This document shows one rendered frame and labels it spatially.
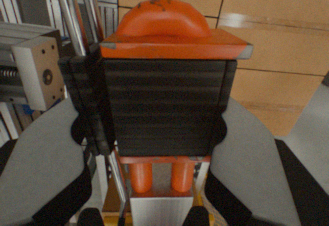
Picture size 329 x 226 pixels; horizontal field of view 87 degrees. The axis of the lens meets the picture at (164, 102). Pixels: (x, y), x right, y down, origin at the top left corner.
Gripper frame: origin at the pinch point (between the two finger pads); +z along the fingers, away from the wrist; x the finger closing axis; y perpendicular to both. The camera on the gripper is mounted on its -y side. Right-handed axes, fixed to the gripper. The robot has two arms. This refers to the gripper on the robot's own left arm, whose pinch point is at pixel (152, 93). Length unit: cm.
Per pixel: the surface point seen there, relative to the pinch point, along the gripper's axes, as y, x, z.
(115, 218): 43.2, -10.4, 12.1
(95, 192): 210, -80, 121
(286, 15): -1, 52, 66
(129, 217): 43.2, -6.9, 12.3
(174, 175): 8.3, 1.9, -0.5
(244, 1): -6, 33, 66
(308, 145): 129, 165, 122
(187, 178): 8.1, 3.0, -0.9
